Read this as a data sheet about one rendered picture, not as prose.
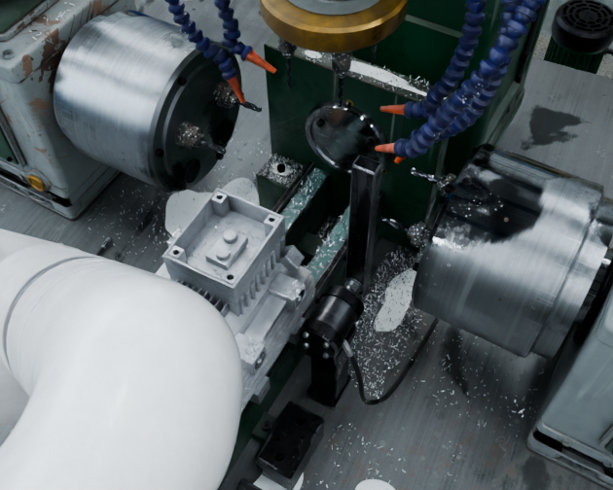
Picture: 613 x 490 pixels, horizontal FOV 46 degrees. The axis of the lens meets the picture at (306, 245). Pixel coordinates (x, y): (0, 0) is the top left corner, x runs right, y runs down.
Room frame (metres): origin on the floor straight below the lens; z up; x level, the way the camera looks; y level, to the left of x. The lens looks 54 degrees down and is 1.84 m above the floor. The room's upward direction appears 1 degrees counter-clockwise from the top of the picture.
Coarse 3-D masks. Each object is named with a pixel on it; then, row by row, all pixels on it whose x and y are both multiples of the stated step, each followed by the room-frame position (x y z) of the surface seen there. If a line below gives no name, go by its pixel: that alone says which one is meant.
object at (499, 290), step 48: (480, 192) 0.56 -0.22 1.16; (528, 192) 0.56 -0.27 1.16; (576, 192) 0.56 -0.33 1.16; (432, 240) 0.52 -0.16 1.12; (480, 240) 0.51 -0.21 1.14; (528, 240) 0.50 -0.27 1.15; (576, 240) 0.49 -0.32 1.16; (432, 288) 0.49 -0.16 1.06; (480, 288) 0.47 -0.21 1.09; (528, 288) 0.45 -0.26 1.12; (576, 288) 0.45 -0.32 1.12; (480, 336) 0.46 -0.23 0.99; (528, 336) 0.42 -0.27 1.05
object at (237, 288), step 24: (216, 192) 0.59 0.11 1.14; (216, 216) 0.57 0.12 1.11; (240, 216) 0.57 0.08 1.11; (264, 216) 0.56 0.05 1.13; (192, 240) 0.53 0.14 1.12; (216, 240) 0.53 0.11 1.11; (240, 240) 0.52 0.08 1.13; (264, 240) 0.51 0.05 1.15; (168, 264) 0.49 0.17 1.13; (192, 264) 0.50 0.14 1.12; (216, 264) 0.49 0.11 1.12; (240, 264) 0.49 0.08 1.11; (264, 264) 0.50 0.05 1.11; (216, 288) 0.45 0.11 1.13; (240, 288) 0.45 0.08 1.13; (240, 312) 0.45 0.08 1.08
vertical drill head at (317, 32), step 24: (264, 0) 0.72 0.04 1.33; (288, 0) 0.71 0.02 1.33; (312, 0) 0.69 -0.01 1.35; (336, 0) 0.69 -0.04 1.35; (360, 0) 0.69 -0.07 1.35; (384, 0) 0.71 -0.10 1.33; (408, 0) 0.73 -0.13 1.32; (288, 24) 0.68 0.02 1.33; (312, 24) 0.67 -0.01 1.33; (336, 24) 0.67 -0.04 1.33; (360, 24) 0.67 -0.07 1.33; (384, 24) 0.68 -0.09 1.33; (288, 48) 0.71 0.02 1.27; (312, 48) 0.66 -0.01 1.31; (336, 48) 0.66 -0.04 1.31; (360, 48) 0.67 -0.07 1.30; (288, 72) 0.72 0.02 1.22; (336, 72) 0.68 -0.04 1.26
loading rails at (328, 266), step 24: (312, 168) 0.83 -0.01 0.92; (288, 192) 0.76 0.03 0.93; (312, 192) 0.77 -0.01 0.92; (312, 216) 0.76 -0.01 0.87; (288, 240) 0.69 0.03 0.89; (312, 240) 0.73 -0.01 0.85; (336, 240) 0.67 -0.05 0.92; (312, 264) 0.63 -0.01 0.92; (336, 264) 0.62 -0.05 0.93; (288, 360) 0.49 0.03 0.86; (264, 408) 0.43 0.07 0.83; (240, 432) 0.38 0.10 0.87; (264, 432) 0.39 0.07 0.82
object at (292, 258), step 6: (288, 246) 0.54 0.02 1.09; (294, 246) 0.54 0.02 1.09; (288, 252) 0.53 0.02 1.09; (294, 252) 0.53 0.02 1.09; (300, 252) 0.54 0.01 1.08; (282, 258) 0.52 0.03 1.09; (288, 258) 0.52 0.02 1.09; (294, 258) 0.52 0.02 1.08; (300, 258) 0.53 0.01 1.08; (288, 264) 0.52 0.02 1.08; (294, 264) 0.52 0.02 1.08
